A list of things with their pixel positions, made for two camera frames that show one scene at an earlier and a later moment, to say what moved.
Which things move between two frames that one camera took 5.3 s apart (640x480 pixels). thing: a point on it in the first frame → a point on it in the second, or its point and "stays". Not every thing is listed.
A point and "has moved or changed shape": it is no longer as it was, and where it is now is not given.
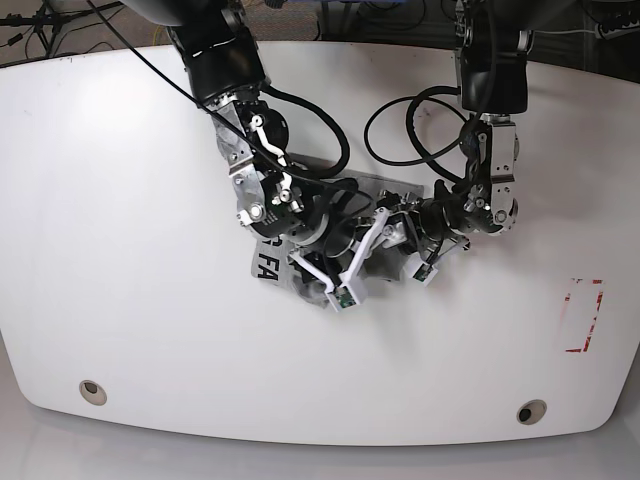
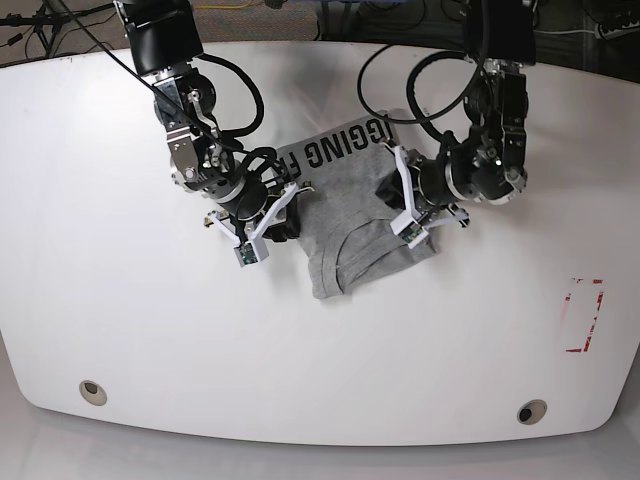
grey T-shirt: x=320 y=255 has moved or changed shape
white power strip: x=600 y=32 stays
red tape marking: x=600 y=296 stays
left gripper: x=341 y=242 → x=255 y=209
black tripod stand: x=48 y=23 stays
